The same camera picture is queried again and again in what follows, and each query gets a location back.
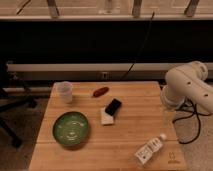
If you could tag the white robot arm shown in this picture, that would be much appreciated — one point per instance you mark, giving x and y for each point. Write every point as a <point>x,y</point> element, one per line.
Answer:
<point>187,81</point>

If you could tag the green ceramic bowl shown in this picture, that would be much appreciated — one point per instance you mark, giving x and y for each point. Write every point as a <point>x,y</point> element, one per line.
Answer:
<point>71,128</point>

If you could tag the brown sausage-shaped object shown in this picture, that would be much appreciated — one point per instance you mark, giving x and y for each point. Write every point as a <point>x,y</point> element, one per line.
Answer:
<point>101,91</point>

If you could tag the black rectangular block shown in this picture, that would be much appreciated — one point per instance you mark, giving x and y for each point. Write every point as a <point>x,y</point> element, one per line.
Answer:
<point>113,107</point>

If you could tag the white sponge block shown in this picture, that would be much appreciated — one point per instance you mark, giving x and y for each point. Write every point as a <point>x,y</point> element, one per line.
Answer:
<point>106,119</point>

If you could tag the clear plastic cup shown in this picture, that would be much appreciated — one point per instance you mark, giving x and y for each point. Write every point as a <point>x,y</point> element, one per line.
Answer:
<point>64,90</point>

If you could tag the black office chair base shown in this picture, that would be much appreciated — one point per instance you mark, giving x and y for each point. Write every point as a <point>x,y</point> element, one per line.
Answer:
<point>6,77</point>

